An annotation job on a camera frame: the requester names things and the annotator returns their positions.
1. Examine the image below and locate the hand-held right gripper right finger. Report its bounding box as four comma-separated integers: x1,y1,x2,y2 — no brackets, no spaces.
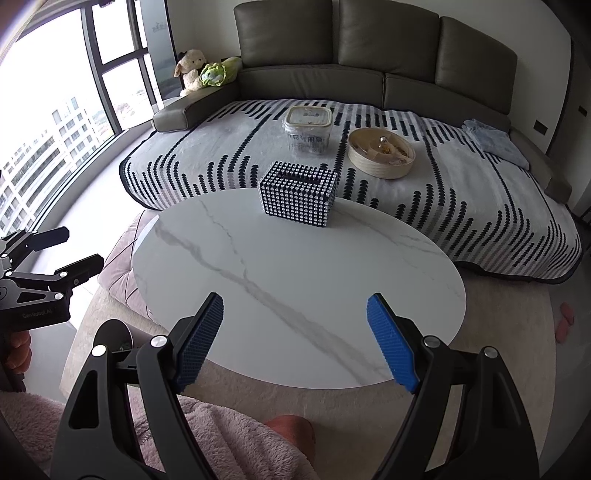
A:
367,293,541,480

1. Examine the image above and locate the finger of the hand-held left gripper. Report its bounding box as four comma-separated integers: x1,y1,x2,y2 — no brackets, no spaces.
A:
9,253,105,298
0,226,70,261

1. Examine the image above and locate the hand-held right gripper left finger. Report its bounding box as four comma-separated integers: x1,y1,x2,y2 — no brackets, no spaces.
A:
58,292,225,480

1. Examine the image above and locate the white cylindrical trash bin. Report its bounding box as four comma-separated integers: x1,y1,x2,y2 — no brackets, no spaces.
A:
92,320,158,365

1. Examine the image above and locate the person's left hand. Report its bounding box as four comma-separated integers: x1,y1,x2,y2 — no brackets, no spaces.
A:
7,330,33,367

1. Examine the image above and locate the pink quilted floor cushion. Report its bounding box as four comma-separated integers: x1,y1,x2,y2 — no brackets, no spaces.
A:
99,210,162,319

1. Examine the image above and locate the beige rug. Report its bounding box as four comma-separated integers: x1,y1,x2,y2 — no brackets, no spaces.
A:
60,277,559,480

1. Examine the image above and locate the person's bare knee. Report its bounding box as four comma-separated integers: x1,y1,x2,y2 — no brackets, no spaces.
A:
267,414,317,462

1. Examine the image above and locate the black white beaded tissue box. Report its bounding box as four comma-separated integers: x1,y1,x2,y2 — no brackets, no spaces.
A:
259,161,339,228

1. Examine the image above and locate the round beige lidded box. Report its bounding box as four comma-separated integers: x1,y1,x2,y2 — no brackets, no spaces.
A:
347,128,416,179

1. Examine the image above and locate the clear plastic lidded container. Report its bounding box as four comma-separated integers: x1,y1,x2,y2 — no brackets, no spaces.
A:
283,106,334,158

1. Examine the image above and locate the light blue cloth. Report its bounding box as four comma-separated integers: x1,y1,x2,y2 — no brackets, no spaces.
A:
462,119,529,167

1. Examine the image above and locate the beige plush animal toy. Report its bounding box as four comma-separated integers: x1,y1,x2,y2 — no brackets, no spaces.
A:
174,49,207,93

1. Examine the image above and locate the green cabbage plush toy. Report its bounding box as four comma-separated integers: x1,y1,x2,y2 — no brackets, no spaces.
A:
198,56,242,89

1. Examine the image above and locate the grey green sofa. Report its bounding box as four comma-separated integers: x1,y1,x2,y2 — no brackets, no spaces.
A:
152,0,555,204

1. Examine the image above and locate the black window frame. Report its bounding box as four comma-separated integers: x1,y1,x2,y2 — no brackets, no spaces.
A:
81,0,183,134

